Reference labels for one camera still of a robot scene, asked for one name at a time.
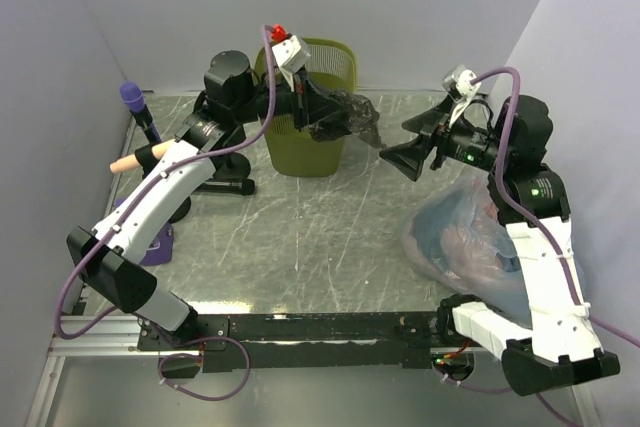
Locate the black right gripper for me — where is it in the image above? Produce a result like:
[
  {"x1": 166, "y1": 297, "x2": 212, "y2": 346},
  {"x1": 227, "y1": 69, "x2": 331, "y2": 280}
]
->
[{"x1": 377, "y1": 93, "x2": 504, "y2": 177}]

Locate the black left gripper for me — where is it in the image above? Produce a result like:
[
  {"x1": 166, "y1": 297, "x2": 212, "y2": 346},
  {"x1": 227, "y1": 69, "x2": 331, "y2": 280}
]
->
[{"x1": 233, "y1": 65, "x2": 346, "y2": 132}]

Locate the grey translucent trash bag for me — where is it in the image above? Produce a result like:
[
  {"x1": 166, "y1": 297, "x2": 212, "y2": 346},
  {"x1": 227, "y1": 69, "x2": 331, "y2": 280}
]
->
[{"x1": 309, "y1": 91, "x2": 386, "y2": 149}]

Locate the translucent bag with clothes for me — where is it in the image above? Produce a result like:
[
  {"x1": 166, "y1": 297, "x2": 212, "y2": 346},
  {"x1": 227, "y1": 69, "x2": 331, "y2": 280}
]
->
[{"x1": 400, "y1": 169, "x2": 531, "y2": 328}]

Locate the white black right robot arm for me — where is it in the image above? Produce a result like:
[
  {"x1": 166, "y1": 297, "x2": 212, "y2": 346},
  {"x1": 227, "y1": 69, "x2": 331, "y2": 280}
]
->
[{"x1": 380, "y1": 95, "x2": 621, "y2": 396}]

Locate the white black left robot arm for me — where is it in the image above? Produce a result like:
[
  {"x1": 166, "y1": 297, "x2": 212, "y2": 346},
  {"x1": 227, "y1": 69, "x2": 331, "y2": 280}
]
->
[{"x1": 67, "y1": 40, "x2": 346, "y2": 349}]

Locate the olive green mesh trash bin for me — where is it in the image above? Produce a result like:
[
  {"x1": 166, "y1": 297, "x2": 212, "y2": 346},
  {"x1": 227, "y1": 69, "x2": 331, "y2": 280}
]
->
[{"x1": 264, "y1": 37, "x2": 357, "y2": 177}]

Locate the purple microphone on stand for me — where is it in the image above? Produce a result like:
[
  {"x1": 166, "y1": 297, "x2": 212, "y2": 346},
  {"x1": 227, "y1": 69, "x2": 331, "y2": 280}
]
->
[{"x1": 119, "y1": 81, "x2": 161, "y2": 144}]

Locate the purple box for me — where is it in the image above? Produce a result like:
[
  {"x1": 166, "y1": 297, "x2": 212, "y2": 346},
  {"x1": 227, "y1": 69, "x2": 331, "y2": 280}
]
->
[{"x1": 140, "y1": 223, "x2": 174, "y2": 267}]

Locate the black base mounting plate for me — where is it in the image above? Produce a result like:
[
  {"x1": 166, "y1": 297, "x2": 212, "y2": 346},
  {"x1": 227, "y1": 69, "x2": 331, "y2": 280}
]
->
[{"x1": 137, "y1": 310, "x2": 496, "y2": 374}]

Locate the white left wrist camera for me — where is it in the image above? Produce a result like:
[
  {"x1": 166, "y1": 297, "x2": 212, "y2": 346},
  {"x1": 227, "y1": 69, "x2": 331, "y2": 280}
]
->
[{"x1": 270, "y1": 24, "x2": 311, "y2": 80}]

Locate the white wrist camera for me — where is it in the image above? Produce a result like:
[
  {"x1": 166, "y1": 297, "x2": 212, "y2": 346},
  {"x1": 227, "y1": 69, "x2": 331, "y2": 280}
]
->
[
  {"x1": 270, "y1": 24, "x2": 311, "y2": 80},
  {"x1": 442, "y1": 64, "x2": 481, "y2": 127}
]

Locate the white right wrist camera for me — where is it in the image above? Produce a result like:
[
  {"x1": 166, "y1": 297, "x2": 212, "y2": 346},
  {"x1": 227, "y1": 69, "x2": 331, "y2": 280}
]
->
[{"x1": 442, "y1": 64, "x2": 481, "y2": 127}]

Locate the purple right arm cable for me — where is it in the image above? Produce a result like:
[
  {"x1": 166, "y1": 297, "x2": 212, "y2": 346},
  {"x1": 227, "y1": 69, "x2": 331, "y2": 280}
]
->
[{"x1": 469, "y1": 66, "x2": 640, "y2": 348}]

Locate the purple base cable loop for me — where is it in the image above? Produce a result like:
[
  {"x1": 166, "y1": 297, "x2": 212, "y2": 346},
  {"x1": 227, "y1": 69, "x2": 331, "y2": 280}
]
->
[{"x1": 157, "y1": 335, "x2": 252, "y2": 402}]

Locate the aluminium rail frame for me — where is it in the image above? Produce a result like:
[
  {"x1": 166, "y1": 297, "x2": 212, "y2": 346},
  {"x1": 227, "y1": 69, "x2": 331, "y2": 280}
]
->
[{"x1": 24, "y1": 311, "x2": 601, "y2": 427}]

